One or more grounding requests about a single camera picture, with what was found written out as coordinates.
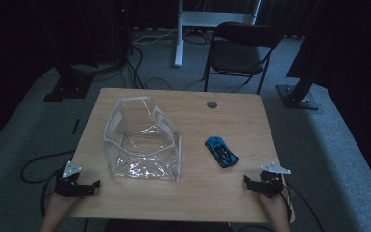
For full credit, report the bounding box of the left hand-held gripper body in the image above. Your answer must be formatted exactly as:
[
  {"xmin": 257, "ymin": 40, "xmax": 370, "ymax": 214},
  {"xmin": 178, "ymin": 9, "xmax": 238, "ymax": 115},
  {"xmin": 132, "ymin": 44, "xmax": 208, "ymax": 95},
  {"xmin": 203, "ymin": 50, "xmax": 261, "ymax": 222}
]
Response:
[{"xmin": 54, "ymin": 160, "xmax": 93, "ymax": 198}]

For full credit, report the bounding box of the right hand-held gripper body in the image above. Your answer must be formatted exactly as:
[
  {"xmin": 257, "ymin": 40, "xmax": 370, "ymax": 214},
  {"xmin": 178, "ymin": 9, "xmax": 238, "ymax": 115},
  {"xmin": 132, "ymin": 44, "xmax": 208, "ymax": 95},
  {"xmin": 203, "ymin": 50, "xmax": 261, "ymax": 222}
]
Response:
[{"xmin": 256, "ymin": 161, "xmax": 292, "ymax": 198}]

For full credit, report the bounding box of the blue toy car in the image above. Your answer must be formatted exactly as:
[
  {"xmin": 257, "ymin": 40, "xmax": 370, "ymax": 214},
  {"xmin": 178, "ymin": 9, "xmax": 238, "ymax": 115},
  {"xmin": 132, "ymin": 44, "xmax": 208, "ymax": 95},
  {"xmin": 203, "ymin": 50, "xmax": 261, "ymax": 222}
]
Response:
[{"xmin": 204, "ymin": 135, "xmax": 240, "ymax": 169}]

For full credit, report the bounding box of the clear plastic bag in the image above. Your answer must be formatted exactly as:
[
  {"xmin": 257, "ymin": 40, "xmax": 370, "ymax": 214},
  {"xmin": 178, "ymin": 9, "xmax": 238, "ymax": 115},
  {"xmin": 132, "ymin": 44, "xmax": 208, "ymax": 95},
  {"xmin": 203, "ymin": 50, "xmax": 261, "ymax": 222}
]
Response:
[{"xmin": 102, "ymin": 95, "xmax": 183, "ymax": 184}]

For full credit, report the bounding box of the person's left hand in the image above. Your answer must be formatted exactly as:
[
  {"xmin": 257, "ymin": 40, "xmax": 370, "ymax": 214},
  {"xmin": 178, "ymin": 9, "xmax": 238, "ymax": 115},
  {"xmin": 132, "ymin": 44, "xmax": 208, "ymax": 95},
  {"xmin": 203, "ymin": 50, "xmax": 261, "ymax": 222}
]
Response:
[{"xmin": 43, "ymin": 192, "xmax": 82, "ymax": 222}]

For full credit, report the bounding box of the person's right hand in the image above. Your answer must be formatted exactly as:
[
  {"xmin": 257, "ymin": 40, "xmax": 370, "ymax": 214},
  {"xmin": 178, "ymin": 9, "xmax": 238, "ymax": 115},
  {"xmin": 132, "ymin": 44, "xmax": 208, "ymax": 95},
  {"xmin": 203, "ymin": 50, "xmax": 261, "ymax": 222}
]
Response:
[{"xmin": 259, "ymin": 191, "xmax": 291, "ymax": 224}]

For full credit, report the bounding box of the person's dark clothing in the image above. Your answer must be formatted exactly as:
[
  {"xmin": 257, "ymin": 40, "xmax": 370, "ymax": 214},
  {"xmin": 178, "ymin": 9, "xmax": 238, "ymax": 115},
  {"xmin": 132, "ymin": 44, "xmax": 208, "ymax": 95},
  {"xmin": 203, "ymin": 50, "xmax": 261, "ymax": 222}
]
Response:
[{"xmin": 104, "ymin": 218, "xmax": 234, "ymax": 232}]

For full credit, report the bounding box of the black folding chair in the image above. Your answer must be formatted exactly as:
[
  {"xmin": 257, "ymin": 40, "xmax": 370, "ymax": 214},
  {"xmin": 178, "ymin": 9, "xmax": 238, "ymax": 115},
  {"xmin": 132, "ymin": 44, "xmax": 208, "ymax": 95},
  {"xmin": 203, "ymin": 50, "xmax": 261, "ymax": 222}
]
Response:
[{"xmin": 202, "ymin": 21, "xmax": 283, "ymax": 96}]

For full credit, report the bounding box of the left hand-held gripper cable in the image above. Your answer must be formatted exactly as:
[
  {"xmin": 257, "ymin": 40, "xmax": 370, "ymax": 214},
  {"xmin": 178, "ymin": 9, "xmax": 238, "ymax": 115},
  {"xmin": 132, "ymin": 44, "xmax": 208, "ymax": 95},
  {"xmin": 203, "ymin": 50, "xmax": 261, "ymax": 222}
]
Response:
[{"xmin": 39, "ymin": 172, "xmax": 66, "ymax": 220}]

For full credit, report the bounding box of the hand-held gripper cable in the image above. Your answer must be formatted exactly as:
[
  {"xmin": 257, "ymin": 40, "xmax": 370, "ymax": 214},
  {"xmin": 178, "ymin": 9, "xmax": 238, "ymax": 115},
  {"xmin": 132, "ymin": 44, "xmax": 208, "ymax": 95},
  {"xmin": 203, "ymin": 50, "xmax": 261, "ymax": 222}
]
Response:
[
  {"xmin": 281, "ymin": 179, "xmax": 325, "ymax": 232},
  {"xmin": 39, "ymin": 172, "xmax": 66, "ymax": 220}
]

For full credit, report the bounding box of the right hand-held gripper cable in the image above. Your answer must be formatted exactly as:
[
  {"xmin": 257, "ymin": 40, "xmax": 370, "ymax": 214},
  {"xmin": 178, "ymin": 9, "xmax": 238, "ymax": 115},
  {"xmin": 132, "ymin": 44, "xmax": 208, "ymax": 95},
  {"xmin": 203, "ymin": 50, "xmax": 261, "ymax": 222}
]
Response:
[{"xmin": 281, "ymin": 179, "xmax": 325, "ymax": 232}]

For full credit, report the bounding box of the black floor cable loop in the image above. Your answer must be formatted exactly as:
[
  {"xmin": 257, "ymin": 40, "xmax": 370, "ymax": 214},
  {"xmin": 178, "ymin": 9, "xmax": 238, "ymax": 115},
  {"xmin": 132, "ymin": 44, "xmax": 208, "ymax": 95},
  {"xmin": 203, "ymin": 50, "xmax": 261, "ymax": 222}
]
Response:
[{"xmin": 20, "ymin": 150, "xmax": 77, "ymax": 185}]

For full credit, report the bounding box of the black stand with base plate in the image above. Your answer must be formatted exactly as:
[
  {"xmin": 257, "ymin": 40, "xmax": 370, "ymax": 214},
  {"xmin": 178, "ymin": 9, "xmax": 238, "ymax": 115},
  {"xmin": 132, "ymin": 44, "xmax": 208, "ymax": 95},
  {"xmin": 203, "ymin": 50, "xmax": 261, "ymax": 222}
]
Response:
[
  {"xmin": 43, "ymin": 61, "xmax": 99, "ymax": 103},
  {"xmin": 275, "ymin": 38, "xmax": 321, "ymax": 111}
]

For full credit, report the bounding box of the black floor cable bundle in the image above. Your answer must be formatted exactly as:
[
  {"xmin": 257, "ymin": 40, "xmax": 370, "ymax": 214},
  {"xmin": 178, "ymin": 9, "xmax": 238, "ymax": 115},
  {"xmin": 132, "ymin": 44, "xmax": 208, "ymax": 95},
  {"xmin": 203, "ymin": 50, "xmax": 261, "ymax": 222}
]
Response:
[{"xmin": 91, "ymin": 44, "xmax": 175, "ymax": 91}]

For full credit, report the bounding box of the white floor cable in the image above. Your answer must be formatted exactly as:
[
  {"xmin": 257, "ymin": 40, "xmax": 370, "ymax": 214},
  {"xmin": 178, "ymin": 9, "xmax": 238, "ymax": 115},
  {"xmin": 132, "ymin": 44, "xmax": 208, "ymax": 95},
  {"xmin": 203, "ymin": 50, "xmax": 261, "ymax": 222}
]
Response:
[{"xmin": 132, "ymin": 27, "xmax": 179, "ymax": 46}]

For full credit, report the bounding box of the white metal desk frame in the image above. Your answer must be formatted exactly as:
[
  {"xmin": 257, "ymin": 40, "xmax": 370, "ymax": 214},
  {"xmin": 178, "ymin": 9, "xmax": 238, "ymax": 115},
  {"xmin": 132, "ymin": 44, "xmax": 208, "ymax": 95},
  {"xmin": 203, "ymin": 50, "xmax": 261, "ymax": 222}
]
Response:
[{"xmin": 174, "ymin": 0, "xmax": 263, "ymax": 68}]

